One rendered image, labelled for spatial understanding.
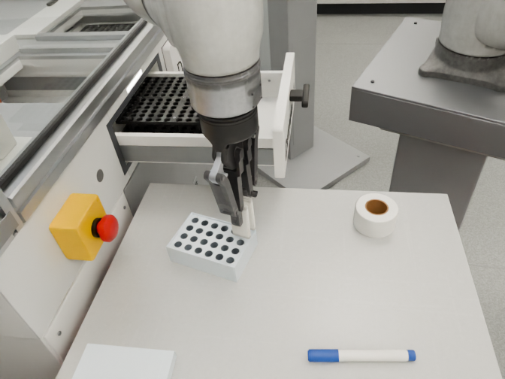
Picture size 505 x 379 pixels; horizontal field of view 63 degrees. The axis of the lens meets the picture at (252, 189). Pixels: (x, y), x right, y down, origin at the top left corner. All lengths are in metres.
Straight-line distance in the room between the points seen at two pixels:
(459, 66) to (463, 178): 0.28
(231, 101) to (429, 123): 0.56
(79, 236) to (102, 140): 0.20
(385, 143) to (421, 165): 1.14
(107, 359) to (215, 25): 0.45
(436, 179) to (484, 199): 0.92
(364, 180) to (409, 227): 1.26
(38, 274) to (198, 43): 0.37
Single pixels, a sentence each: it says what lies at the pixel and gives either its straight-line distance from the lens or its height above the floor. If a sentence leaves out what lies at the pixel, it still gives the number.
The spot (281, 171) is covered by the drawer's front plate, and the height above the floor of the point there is 0.84.
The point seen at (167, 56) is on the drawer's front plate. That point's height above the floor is 0.91.
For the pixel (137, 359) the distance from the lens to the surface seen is 0.62.
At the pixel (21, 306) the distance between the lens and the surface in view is 0.61.
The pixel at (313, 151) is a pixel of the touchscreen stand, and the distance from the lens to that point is 2.10.
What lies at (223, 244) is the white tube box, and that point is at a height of 0.80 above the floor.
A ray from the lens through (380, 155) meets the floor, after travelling 2.17.
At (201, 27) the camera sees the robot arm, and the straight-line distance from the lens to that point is 0.44.
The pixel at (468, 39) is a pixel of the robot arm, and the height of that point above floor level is 0.94.
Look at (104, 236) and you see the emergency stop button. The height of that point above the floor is 0.88.
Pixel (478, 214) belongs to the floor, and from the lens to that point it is 1.97.
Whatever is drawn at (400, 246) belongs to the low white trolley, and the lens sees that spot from 0.73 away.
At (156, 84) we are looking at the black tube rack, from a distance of 0.92.
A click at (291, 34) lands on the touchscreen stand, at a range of 1.74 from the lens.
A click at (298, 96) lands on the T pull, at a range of 0.79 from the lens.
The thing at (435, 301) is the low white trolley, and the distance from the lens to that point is 0.68.
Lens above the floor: 1.30
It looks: 42 degrees down
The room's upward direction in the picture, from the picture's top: 6 degrees counter-clockwise
